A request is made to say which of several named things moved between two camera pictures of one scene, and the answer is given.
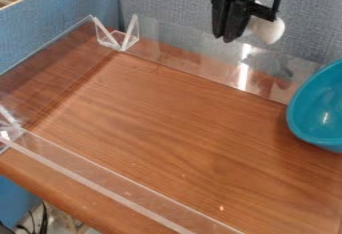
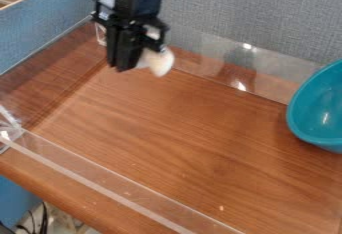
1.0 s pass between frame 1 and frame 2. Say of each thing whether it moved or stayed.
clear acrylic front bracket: stayed
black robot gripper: moved
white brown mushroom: moved
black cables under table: stayed
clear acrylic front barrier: stayed
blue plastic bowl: stayed
